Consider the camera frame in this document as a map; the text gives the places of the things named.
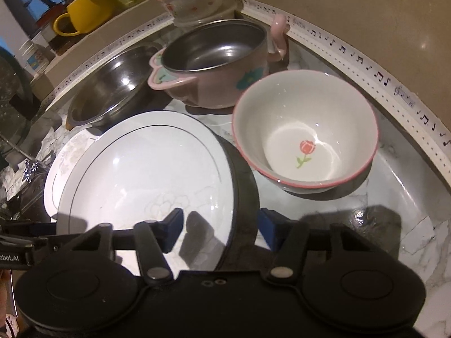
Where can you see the steel basin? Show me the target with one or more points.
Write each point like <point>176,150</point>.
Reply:
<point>105,84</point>

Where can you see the clear glass bowl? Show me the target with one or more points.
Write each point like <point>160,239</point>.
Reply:
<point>211,91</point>

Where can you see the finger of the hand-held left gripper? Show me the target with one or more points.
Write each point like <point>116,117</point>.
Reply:
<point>28,228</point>

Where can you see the white labelled jar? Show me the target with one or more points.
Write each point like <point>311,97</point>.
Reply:
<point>35,60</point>

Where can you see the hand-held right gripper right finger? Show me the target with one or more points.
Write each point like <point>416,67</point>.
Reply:
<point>269,229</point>

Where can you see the yellow mug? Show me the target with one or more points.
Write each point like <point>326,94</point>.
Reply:
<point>88,10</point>

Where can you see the black round tray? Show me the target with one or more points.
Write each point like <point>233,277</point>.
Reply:
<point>246,200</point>

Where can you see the white bowl with rose print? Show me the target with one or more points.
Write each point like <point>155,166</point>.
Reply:
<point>317,112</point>

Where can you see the glass pot lid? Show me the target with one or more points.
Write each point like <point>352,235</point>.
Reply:
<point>14,88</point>

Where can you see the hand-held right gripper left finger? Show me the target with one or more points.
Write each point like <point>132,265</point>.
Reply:
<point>174,227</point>

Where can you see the white plate with floral print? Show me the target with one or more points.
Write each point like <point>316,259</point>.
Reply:
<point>63,158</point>

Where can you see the white plate with silver rim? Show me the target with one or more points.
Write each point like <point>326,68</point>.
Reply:
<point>141,169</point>

